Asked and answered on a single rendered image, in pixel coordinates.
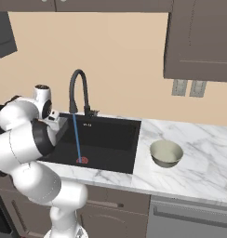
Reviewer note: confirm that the grey dishwasher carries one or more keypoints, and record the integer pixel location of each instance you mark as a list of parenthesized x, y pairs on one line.
[(189, 226)]

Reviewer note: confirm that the blue water stream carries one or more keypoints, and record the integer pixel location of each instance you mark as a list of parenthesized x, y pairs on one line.
[(77, 136)]

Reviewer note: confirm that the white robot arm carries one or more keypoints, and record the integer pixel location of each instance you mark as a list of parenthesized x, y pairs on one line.
[(28, 148)]

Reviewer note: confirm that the black sink basin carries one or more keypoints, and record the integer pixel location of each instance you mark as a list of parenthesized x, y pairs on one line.
[(109, 139)]

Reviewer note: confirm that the brown narrow cupboard door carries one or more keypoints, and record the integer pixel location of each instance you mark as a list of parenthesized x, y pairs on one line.
[(31, 217)]

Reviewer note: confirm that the pale green bowl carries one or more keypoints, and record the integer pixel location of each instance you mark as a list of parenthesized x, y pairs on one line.
[(166, 153)]

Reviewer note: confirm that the brown drawer front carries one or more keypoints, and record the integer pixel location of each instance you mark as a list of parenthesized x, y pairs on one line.
[(130, 198)]

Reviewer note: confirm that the black curved tap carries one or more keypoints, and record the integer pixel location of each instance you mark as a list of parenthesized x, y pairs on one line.
[(75, 93)]

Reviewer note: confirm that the dark grey extractor hood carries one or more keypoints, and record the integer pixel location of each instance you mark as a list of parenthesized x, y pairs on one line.
[(3, 37)]

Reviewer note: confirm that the grey wall socket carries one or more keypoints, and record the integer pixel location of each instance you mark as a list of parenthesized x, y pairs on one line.
[(179, 87), (198, 88)]

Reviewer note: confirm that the small red round thing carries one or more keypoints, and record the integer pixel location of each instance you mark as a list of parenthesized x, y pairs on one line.
[(84, 160)]

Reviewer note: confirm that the brown wall cupboard run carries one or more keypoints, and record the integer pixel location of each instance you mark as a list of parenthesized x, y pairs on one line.
[(112, 4)]

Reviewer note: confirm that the black oven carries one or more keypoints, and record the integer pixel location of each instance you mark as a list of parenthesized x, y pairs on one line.
[(0, 217)]

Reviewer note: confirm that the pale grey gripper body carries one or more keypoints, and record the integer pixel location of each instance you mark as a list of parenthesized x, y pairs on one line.
[(57, 130)]

